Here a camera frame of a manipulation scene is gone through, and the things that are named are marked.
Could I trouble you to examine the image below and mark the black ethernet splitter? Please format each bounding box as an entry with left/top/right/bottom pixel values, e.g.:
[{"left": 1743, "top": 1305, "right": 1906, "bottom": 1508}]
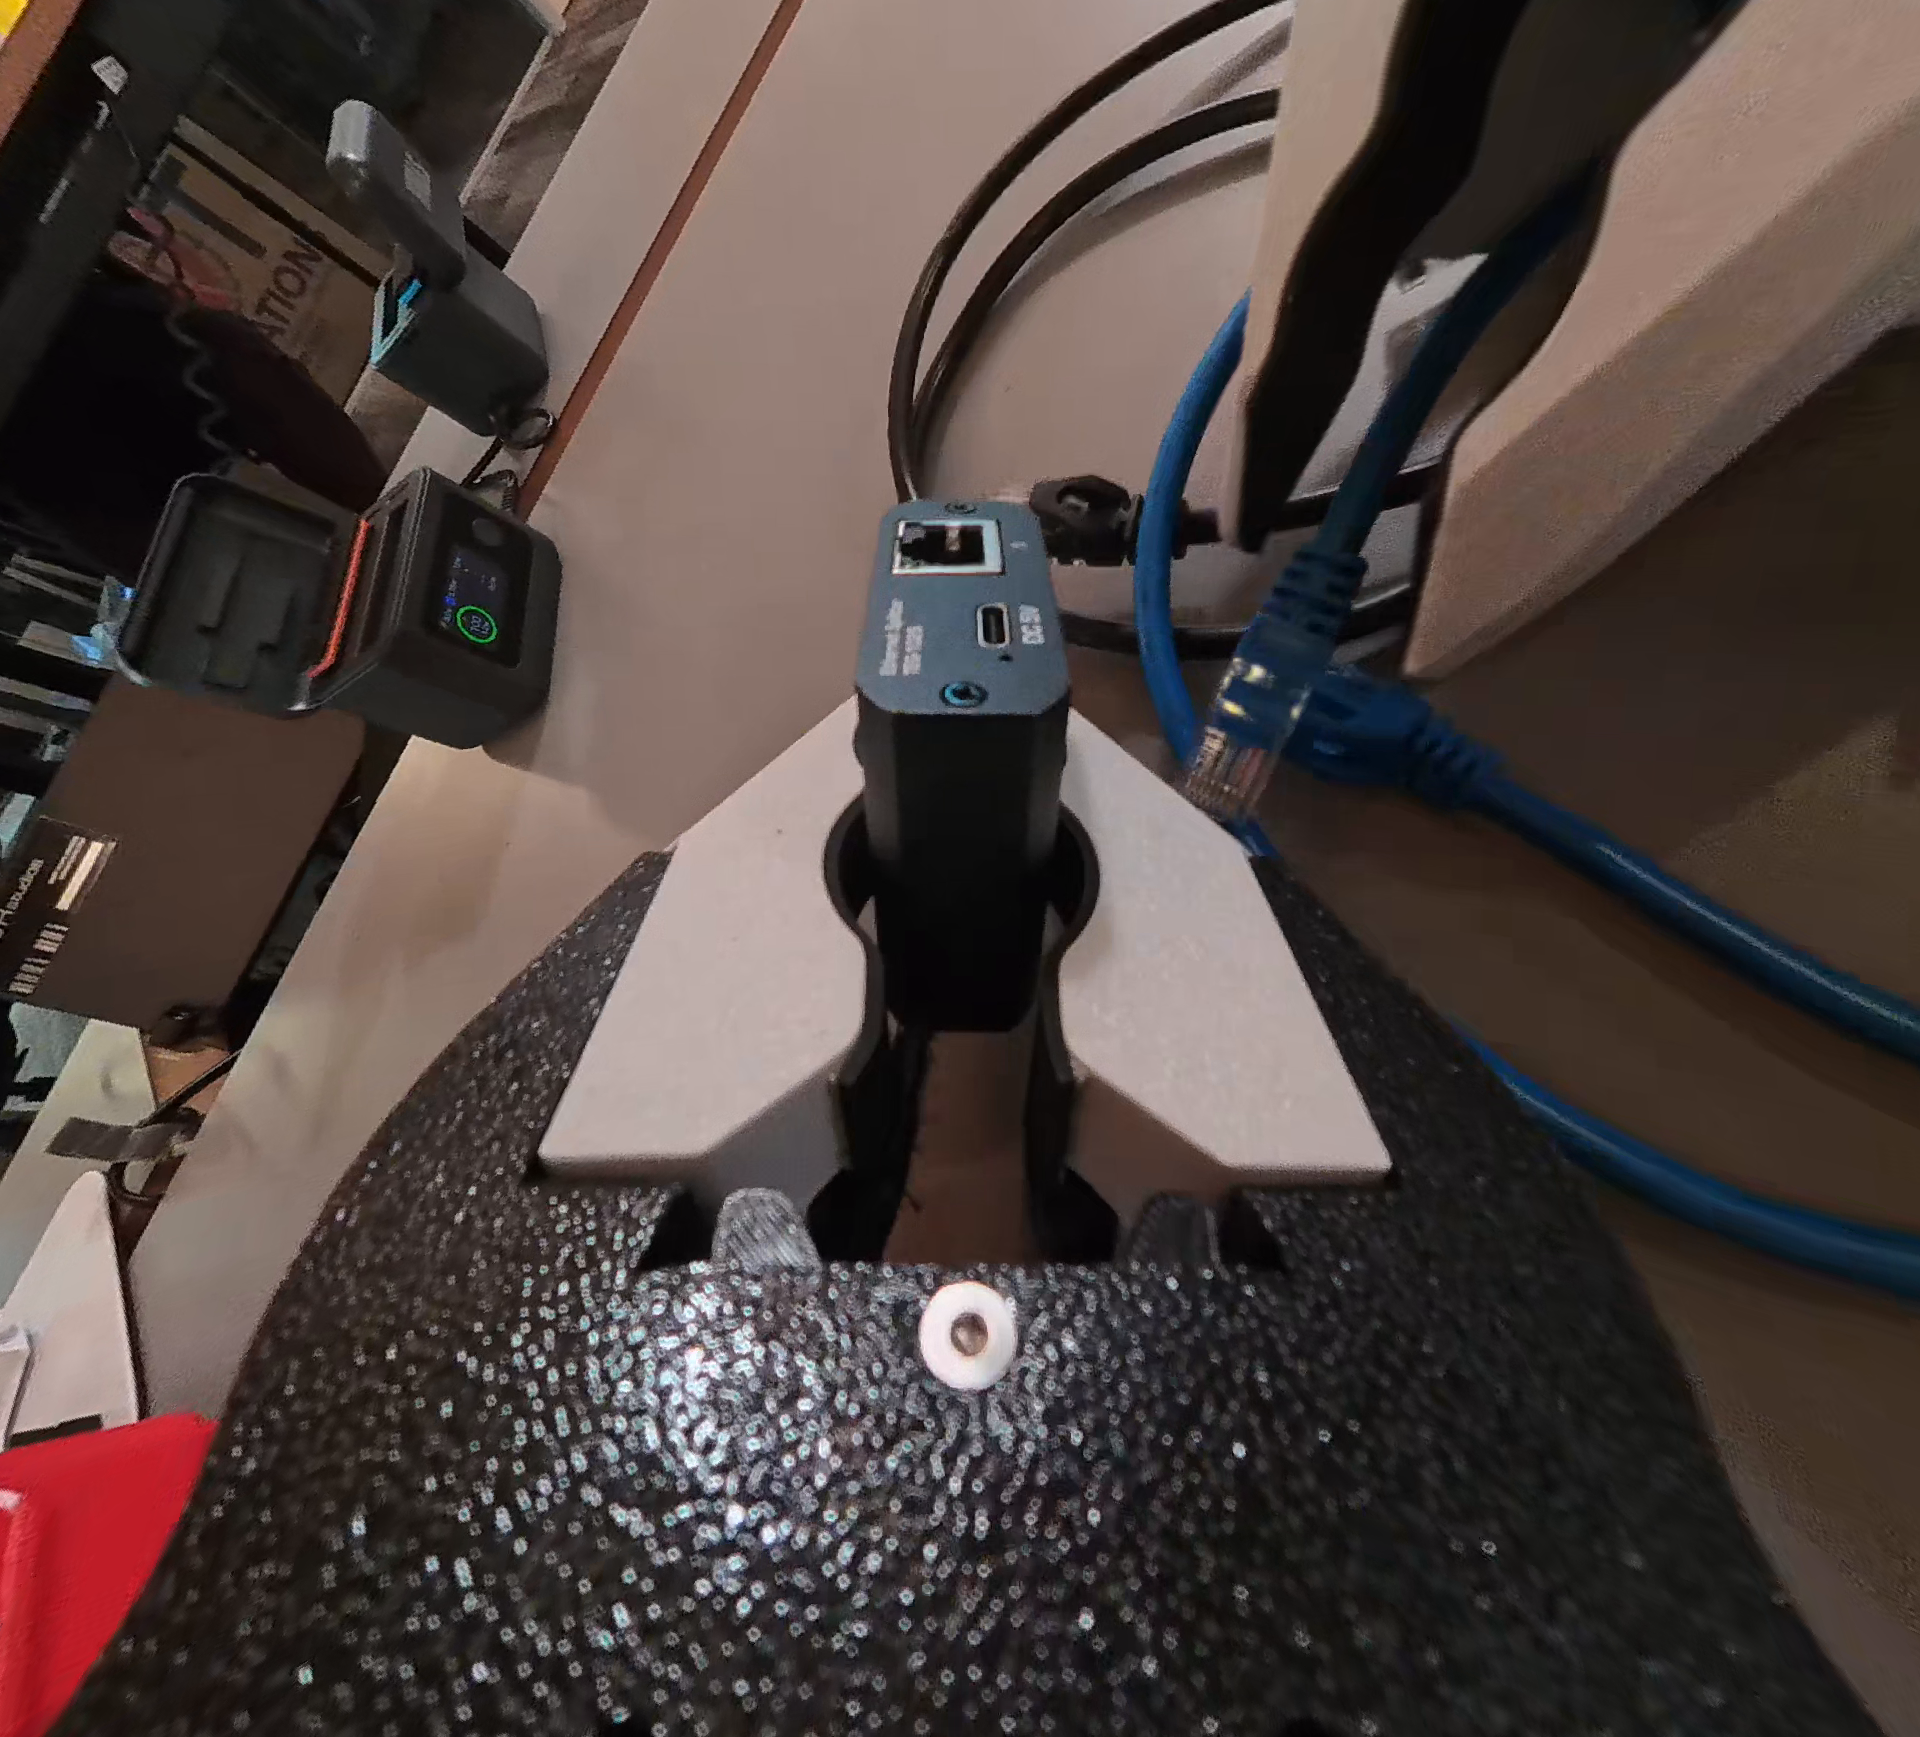
[{"left": 851, "top": 495, "right": 1073, "bottom": 1034}]

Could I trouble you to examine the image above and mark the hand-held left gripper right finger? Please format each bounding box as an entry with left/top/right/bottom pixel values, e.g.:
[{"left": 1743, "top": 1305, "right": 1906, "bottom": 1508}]
[{"left": 1023, "top": 715, "right": 1397, "bottom": 1215}]

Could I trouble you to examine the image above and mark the red plastic bin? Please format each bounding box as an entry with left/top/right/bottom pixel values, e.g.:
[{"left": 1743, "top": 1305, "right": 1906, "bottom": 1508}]
[{"left": 0, "top": 1411, "right": 220, "bottom": 1737}]

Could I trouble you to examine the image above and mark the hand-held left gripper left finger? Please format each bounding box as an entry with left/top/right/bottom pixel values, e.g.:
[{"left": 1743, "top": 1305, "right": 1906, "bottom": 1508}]
[{"left": 534, "top": 699, "right": 893, "bottom": 1207}]

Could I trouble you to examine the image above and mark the blue ethernet cable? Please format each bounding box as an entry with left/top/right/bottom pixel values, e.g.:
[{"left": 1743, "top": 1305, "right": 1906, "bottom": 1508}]
[{"left": 1131, "top": 168, "right": 1920, "bottom": 1281}]

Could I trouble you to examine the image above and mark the cardboard box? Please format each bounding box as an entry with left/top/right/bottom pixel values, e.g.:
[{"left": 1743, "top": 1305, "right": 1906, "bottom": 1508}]
[{"left": 149, "top": 117, "right": 395, "bottom": 418}]

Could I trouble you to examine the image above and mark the black charger cable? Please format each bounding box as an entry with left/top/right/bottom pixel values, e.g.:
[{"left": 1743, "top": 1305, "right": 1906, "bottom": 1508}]
[{"left": 463, "top": 407, "right": 560, "bottom": 512}]

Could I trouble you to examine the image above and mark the dark grey charger box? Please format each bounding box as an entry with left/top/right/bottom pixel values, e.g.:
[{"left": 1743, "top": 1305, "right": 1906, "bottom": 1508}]
[{"left": 323, "top": 99, "right": 552, "bottom": 437}]

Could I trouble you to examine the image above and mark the black equipment box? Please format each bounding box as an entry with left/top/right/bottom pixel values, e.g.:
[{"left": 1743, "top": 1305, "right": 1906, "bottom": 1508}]
[{"left": 0, "top": 679, "right": 370, "bottom": 1040}]

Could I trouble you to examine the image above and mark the brown-top desk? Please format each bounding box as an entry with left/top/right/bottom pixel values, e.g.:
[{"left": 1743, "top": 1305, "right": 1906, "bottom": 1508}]
[{"left": 0, "top": 0, "right": 241, "bottom": 418}]

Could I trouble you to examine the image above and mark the black coiled cable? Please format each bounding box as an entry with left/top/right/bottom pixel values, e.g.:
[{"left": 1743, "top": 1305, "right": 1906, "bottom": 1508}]
[{"left": 162, "top": 296, "right": 245, "bottom": 467}]

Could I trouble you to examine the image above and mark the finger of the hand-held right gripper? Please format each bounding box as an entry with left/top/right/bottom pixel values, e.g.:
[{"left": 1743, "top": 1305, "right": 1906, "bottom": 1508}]
[
  {"left": 1406, "top": 0, "right": 1920, "bottom": 684},
  {"left": 1230, "top": 0, "right": 1592, "bottom": 557}
]

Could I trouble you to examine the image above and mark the black charging case with display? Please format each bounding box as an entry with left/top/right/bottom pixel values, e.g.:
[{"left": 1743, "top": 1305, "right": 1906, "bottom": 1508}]
[{"left": 108, "top": 467, "right": 563, "bottom": 753}]

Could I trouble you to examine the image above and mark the black ethernet cable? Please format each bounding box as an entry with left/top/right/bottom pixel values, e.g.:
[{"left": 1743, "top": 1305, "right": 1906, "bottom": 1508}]
[{"left": 888, "top": 0, "right": 1445, "bottom": 662}]

